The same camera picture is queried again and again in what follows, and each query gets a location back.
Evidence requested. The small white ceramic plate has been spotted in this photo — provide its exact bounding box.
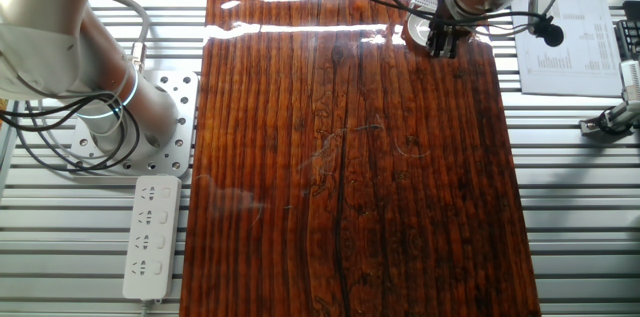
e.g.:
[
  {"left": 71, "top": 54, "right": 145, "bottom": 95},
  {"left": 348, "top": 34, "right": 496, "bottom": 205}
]
[{"left": 402, "top": 10, "right": 434, "bottom": 48}]

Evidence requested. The black base cable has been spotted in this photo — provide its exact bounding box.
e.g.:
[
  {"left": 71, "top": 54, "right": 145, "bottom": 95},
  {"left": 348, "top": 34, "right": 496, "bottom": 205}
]
[{"left": 0, "top": 98, "right": 142, "bottom": 174}]

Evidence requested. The white power strip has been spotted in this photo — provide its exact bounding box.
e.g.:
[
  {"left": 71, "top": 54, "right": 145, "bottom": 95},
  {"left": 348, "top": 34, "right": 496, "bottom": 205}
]
[{"left": 122, "top": 174, "right": 182, "bottom": 304}]

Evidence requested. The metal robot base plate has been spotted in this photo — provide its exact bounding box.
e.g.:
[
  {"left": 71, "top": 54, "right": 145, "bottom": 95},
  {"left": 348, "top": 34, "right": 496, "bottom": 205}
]
[{"left": 69, "top": 69, "right": 200, "bottom": 178}]

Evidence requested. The black keyboard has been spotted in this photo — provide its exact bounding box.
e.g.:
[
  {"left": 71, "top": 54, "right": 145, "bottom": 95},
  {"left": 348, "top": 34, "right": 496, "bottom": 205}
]
[{"left": 613, "top": 19, "right": 640, "bottom": 61}]

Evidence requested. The metal camera mount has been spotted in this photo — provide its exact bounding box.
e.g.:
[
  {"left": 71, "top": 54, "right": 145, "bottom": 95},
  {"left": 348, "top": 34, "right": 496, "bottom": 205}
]
[{"left": 578, "top": 100, "right": 640, "bottom": 137}]

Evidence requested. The small silver ribbed camera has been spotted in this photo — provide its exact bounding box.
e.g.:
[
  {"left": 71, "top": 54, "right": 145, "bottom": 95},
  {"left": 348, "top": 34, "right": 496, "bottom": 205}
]
[{"left": 619, "top": 59, "right": 640, "bottom": 104}]

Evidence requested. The printed paper sheet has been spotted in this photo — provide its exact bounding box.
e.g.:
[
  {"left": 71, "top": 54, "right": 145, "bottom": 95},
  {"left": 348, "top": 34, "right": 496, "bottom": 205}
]
[{"left": 509, "top": 0, "right": 624, "bottom": 98}]

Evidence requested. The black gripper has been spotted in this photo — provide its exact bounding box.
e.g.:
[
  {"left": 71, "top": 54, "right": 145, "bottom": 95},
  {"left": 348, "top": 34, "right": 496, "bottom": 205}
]
[{"left": 425, "top": 6, "right": 461, "bottom": 60}]

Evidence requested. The thick grey cable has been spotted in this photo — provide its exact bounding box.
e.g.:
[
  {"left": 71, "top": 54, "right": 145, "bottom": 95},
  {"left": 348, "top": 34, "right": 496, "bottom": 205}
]
[{"left": 82, "top": 0, "right": 151, "bottom": 73}]

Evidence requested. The black round cable connector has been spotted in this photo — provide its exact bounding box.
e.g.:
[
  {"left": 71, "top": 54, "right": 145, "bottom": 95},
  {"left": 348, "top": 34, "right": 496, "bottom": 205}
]
[{"left": 532, "top": 15, "right": 565, "bottom": 48}]

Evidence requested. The wood grain board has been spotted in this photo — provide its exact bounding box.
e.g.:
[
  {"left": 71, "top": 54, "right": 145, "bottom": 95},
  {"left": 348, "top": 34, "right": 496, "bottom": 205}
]
[{"left": 178, "top": 0, "right": 542, "bottom": 317}]

